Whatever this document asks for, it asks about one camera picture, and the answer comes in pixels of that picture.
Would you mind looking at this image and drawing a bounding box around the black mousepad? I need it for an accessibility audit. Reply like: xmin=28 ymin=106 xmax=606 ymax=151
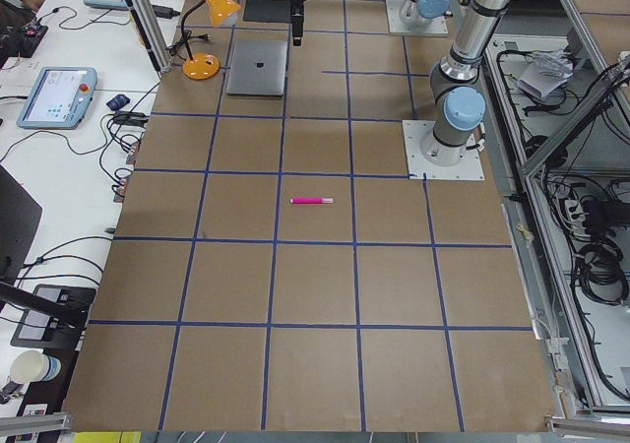
xmin=243 ymin=0 xmax=290 ymax=24

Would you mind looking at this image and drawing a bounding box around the teach pendant near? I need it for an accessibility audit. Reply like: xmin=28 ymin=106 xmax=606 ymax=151
xmin=17 ymin=67 xmax=98 ymax=130

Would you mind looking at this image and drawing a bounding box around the black power adapter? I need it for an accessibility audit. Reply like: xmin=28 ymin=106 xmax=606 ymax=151
xmin=152 ymin=4 xmax=180 ymax=20

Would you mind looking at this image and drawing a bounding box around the pink pen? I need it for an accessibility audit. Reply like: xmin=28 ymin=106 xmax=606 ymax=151
xmin=289 ymin=197 xmax=334 ymax=205

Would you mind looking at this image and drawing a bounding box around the small dark blue pouch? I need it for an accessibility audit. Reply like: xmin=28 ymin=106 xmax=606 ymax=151
xmin=106 ymin=94 xmax=130 ymax=111

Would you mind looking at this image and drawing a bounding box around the aluminium frame post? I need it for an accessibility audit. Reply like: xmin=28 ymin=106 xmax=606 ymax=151
xmin=124 ymin=0 xmax=171 ymax=74

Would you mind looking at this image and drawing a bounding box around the orange desk lamp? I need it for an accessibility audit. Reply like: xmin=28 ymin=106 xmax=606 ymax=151
xmin=179 ymin=0 xmax=243 ymax=82

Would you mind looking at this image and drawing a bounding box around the white power strip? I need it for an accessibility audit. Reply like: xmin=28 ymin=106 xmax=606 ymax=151
xmin=562 ymin=198 xmax=586 ymax=226

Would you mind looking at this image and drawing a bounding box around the white paper cup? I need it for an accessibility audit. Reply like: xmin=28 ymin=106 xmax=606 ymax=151
xmin=9 ymin=350 xmax=62 ymax=384

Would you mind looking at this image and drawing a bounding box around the grey closed laptop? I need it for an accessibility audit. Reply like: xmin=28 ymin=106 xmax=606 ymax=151
xmin=226 ymin=39 xmax=287 ymax=97

